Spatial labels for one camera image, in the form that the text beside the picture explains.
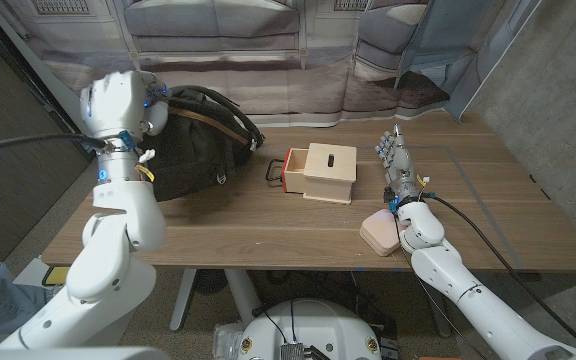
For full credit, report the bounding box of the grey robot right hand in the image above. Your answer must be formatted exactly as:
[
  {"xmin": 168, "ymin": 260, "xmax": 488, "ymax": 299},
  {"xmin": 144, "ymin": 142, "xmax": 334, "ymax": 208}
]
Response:
[{"xmin": 374, "ymin": 123, "xmax": 422, "ymax": 201}]

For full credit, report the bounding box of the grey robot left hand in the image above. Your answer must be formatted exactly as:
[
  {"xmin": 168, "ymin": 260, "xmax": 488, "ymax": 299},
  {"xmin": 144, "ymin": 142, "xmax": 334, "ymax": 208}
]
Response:
[{"xmin": 78, "ymin": 69, "xmax": 172, "ymax": 144}]

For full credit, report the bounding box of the black backpack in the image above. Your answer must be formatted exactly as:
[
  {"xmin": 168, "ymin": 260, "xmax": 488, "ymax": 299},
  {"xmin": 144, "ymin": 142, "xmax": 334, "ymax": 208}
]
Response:
[{"xmin": 137, "ymin": 84, "xmax": 267, "ymax": 203}]

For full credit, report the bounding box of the pink jewelry box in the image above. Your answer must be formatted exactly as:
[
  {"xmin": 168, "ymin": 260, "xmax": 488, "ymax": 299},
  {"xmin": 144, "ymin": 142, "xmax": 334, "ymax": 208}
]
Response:
[{"xmin": 359, "ymin": 208, "xmax": 404, "ymax": 258}]

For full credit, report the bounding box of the light wooden box with slot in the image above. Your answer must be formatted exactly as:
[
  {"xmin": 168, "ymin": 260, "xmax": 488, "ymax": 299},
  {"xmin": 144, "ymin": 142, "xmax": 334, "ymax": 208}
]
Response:
[{"xmin": 301, "ymin": 142, "xmax": 358, "ymax": 205}]

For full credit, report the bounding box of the wooden drawer with red front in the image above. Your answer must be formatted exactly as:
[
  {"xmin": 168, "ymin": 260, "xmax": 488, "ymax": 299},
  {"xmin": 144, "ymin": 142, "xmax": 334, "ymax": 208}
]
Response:
[{"xmin": 265, "ymin": 147, "xmax": 312, "ymax": 195}]

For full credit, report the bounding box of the grey table leg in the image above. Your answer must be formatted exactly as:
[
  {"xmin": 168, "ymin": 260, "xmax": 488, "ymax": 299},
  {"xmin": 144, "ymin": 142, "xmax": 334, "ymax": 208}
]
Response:
[{"xmin": 425, "ymin": 289, "xmax": 453, "ymax": 339}]

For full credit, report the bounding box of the printed living room backdrop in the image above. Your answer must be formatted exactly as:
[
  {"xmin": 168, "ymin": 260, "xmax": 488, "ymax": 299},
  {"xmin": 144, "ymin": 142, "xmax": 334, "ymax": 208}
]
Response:
[{"xmin": 0, "ymin": 0, "xmax": 544, "ymax": 129}]

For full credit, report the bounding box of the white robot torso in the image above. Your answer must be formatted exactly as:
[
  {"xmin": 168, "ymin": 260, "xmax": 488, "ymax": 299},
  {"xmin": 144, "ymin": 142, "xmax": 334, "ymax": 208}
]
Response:
[{"xmin": 237, "ymin": 298, "xmax": 383, "ymax": 360}]

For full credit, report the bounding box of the white table leg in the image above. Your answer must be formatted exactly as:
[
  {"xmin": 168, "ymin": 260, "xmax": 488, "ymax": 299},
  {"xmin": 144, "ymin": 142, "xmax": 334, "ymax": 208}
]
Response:
[
  {"xmin": 169, "ymin": 268, "xmax": 199, "ymax": 334},
  {"xmin": 224, "ymin": 268, "xmax": 263, "ymax": 327}
]

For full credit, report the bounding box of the clear plastic container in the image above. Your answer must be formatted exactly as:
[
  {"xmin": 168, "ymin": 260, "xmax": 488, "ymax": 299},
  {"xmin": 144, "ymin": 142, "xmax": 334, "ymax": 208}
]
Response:
[{"xmin": 212, "ymin": 322, "xmax": 245, "ymax": 359}]

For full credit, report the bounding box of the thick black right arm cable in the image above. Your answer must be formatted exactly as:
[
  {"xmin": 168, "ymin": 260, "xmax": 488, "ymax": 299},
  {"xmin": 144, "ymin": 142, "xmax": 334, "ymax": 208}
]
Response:
[{"xmin": 420, "ymin": 192, "xmax": 576, "ymax": 350}]

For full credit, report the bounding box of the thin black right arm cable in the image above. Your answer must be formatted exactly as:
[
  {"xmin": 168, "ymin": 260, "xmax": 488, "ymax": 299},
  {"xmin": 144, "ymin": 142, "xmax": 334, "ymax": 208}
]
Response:
[{"xmin": 391, "ymin": 212, "xmax": 490, "ymax": 360}]

